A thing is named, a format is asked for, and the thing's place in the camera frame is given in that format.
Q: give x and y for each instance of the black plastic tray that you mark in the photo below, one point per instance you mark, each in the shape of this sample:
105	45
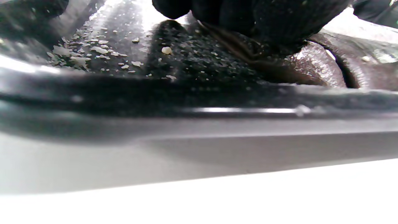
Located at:
186	96

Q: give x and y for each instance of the person's right hand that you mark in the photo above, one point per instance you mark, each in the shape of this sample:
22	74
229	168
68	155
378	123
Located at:
379	11

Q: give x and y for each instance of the person's left hand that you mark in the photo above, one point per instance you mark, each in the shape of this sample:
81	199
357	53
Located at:
255	18

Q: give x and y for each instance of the brown leather bag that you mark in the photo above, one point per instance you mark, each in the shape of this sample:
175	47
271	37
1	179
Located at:
311	65

